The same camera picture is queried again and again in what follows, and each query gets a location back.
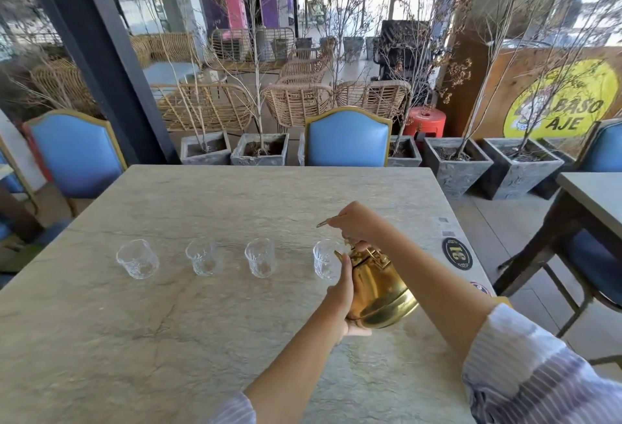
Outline person's left forearm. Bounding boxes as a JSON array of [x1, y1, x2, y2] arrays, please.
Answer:
[[242, 300, 349, 424]]

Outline group of rattan chairs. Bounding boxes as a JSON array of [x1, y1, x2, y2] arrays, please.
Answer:
[[29, 27, 413, 134]]

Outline blue chair grey frame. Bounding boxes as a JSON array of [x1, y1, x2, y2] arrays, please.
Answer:
[[495, 119, 622, 369]]

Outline person's striped sleeve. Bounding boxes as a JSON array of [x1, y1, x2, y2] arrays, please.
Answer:
[[209, 392, 257, 424], [461, 303, 622, 424]]

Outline gold brass teapot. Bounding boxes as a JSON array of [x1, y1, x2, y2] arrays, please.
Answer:
[[316, 217, 420, 330]]

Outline person's right forearm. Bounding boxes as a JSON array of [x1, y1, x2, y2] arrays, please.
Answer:
[[367, 224, 496, 361]]

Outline blue chair gold frame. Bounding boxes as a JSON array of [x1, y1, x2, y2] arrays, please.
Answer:
[[305, 106, 393, 168], [0, 139, 38, 244], [21, 109, 128, 244]]

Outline grey stone table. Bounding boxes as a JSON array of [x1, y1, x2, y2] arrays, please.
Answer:
[[0, 164, 514, 424]]

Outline person's left striped sleeve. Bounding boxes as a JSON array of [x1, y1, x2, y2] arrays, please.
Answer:
[[209, 392, 257, 424]]

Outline pale round table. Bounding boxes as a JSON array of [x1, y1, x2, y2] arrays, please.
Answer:
[[143, 62, 200, 99]]

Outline round black sticker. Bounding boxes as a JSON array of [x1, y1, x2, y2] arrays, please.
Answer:
[[441, 237, 474, 272]]

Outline black metal cart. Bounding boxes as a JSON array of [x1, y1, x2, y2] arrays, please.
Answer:
[[376, 19, 433, 82]]

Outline person's right hand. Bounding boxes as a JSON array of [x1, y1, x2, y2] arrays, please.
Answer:
[[326, 200, 389, 252]]

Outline person's left hand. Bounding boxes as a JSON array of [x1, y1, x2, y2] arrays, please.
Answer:
[[324, 253, 373, 342]]

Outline clear glass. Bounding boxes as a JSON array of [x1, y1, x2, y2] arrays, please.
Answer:
[[312, 239, 347, 282], [115, 239, 160, 280], [185, 237, 224, 277], [244, 237, 278, 279]]

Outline wooden panel yellow round sign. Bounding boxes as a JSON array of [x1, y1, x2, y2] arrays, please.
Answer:
[[439, 44, 622, 143]]

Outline red plastic stool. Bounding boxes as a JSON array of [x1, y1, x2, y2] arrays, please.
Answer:
[[403, 106, 447, 139]]

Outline grey table black legs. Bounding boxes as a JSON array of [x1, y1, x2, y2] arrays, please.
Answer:
[[493, 171, 622, 298]]

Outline person's right striped sleeve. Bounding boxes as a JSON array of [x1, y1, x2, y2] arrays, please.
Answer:
[[461, 303, 622, 424]]

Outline group of dry branch plants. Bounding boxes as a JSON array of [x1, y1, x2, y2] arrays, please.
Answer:
[[0, 0, 622, 157]]

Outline row of grey concrete planters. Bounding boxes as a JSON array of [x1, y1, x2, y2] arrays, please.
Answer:
[[179, 130, 579, 201]]

